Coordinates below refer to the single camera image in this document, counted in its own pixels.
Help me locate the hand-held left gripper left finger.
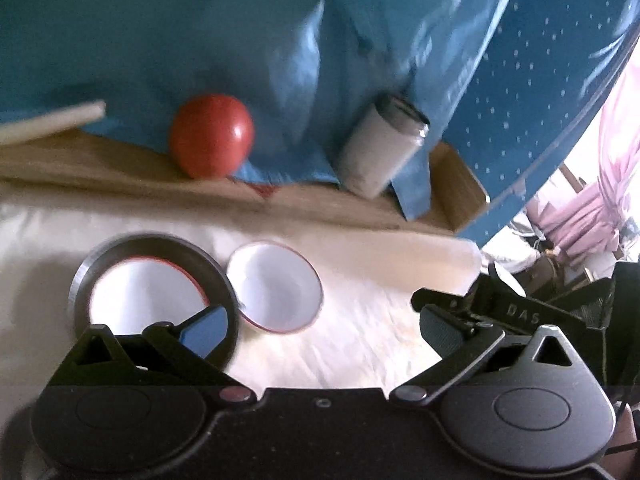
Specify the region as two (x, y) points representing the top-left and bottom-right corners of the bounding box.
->
(70, 304), (257, 407)

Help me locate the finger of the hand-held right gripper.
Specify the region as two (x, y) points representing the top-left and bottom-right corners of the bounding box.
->
(480, 259), (527, 302)
(411, 287), (477, 318)

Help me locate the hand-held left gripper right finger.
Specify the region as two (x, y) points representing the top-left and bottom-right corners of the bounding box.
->
(389, 306), (576, 407)

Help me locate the white ceramic bowl red rim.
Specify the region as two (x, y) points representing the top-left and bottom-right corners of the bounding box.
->
(89, 258), (211, 337)
(226, 241), (325, 333)

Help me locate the stainless steel bowl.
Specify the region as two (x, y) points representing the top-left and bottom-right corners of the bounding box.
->
(67, 232), (243, 367)

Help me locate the cream table cover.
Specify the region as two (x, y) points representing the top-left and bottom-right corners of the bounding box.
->
(0, 195), (483, 480)

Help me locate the pink cloth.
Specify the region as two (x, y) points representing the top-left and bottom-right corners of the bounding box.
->
(545, 55), (640, 262)

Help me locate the white thermos cup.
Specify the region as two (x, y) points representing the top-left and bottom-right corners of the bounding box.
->
(336, 95), (431, 198)

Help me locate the red tomato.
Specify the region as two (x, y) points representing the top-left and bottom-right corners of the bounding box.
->
(169, 94), (256, 180)

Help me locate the wooden shelf board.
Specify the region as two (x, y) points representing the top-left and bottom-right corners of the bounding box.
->
(0, 127), (493, 235)

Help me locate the blue white-dotted fabric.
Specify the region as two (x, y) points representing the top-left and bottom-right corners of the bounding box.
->
(440, 0), (640, 252)

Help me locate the white paper roll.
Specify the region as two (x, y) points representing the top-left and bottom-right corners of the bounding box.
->
(0, 100), (107, 146)

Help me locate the light blue shirt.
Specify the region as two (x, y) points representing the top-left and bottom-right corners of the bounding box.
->
(0, 0), (526, 221)

